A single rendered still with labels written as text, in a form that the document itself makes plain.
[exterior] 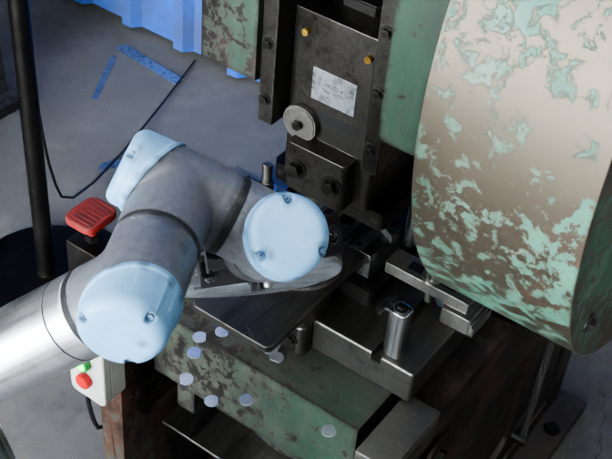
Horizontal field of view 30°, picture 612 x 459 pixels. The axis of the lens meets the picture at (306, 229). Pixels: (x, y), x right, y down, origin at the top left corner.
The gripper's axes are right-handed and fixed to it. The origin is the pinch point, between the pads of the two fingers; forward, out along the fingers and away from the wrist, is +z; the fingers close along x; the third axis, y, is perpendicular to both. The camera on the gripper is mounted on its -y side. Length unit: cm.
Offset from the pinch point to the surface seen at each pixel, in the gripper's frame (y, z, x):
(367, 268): -26.3, 36.4, 3.9
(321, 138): -18.4, 23.5, -15.1
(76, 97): 2, 203, -56
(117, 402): 12, 63, 20
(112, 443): 13, 73, 28
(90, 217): 13, 49, -10
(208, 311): -0.1, 30.0, 6.7
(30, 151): 19, 119, -31
